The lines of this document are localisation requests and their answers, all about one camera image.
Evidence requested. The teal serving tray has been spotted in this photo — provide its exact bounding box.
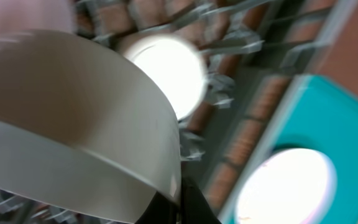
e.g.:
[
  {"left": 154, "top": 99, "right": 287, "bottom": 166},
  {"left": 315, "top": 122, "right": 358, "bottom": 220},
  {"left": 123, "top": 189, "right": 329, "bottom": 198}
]
[{"left": 218, "top": 75, "right": 358, "bottom": 223}]

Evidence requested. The grey bowl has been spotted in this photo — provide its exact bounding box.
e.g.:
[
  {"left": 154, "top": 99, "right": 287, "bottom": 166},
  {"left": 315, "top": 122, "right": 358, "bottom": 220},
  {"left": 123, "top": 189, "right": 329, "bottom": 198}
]
[{"left": 0, "top": 30, "right": 181, "bottom": 223}]

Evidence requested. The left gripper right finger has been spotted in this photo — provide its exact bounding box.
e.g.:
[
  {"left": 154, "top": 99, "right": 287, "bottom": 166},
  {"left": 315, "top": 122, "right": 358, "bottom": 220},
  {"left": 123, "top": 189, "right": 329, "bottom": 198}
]
[{"left": 180, "top": 177, "right": 221, "bottom": 224}]

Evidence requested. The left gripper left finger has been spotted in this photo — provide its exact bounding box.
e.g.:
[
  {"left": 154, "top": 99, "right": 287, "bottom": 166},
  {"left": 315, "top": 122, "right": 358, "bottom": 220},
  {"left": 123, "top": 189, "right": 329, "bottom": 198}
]
[{"left": 135, "top": 192, "right": 177, "bottom": 224}]

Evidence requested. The large white plate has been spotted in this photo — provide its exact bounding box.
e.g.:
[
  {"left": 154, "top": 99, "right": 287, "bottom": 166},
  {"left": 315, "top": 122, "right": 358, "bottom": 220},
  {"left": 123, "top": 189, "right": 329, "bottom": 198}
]
[{"left": 234, "top": 148, "right": 337, "bottom": 224}]

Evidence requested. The small pink bowl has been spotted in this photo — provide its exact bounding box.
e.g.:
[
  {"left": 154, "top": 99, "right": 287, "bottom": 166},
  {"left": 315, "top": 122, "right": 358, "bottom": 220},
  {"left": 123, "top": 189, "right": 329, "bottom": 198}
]
[{"left": 0, "top": 0, "right": 76, "bottom": 35}]

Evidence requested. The grey plastic dish rack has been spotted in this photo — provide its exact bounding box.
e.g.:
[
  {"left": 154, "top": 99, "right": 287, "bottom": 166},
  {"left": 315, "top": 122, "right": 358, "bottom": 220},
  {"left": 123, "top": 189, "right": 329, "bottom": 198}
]
[{"left": 0, "top": 0, "right": 354, "bottom": 224}]

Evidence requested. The white cup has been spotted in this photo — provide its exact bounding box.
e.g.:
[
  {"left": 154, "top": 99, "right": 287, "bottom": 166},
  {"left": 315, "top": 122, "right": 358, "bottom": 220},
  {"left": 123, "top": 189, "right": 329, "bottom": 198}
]
[{"left": 118, "top": 34, "right": 208, "bottom": 120}]

